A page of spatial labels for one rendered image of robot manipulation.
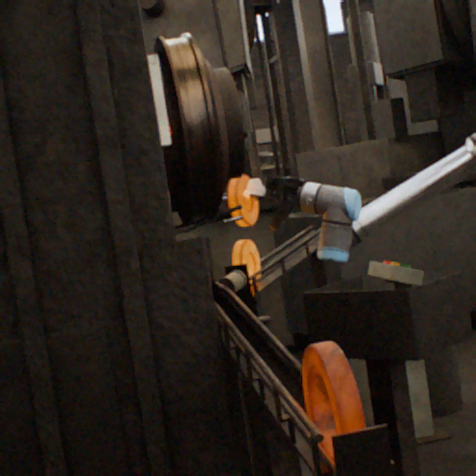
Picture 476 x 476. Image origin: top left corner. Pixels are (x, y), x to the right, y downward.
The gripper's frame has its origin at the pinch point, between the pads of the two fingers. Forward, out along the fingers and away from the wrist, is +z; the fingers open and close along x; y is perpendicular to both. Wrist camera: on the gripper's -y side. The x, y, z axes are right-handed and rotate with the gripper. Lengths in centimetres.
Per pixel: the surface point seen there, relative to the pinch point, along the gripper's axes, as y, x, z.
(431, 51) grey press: 60, -312, 17
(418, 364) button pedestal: -54, -42, -53
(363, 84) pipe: 35, -603, 143
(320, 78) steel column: 36, -811, 259
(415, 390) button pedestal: -63, -41, -53
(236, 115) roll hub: 27, 57, -21
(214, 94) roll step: 31, 63, -17
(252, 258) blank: -20.2, -3.0, -4.1
